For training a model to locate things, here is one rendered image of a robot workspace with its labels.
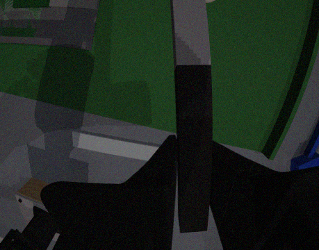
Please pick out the green flat mat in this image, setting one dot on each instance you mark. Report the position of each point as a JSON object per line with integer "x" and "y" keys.
{"x": 255, "y": 46}

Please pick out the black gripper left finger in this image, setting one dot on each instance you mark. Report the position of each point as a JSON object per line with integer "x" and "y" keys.
{"x": 145, "y": 203}

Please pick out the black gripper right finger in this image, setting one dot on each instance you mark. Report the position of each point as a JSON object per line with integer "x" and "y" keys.
{"x": 248, "y": 200}

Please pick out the blue golf putter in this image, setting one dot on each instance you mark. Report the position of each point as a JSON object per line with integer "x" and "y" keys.
{"x": 310, "y": 157}

